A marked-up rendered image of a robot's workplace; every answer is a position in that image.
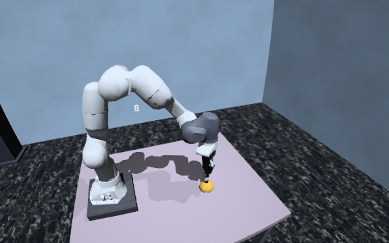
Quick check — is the yellow dome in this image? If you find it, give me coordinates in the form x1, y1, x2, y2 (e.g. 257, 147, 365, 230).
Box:
199, 180, 213, 192

